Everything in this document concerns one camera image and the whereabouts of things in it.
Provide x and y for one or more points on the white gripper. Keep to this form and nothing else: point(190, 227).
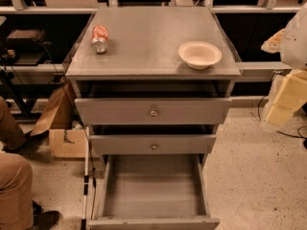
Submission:
point(295, 45)

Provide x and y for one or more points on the red coke can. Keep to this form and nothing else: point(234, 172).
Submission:
point(99, 39)

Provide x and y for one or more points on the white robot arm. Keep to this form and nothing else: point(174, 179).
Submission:
point(293, 48)

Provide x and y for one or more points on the grey drawer cabinet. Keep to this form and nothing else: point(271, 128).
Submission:
point(142, 62)

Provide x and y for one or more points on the grey middle drawer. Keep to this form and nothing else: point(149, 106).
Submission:
point(152, 144)

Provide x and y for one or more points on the grey top drawer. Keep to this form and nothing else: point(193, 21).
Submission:
point(153, 111)

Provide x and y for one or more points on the grey open bottom drawer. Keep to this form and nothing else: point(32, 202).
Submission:
point(154, 192)

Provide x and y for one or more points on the white paper bowl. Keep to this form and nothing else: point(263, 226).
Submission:
point(199, 55)

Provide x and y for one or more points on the open cardboard box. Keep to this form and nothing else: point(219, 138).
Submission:
point(56, 119)

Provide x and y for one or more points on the black equipment on shelf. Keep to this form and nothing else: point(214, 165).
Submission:
point(23, 48)

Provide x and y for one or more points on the white black pole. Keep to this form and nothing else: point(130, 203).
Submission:
point(85, 178)

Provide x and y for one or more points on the black shoe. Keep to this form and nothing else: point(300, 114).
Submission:
point(44, 220)

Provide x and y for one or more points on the person leg tan trousers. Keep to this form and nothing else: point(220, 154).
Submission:
point(16, 175)

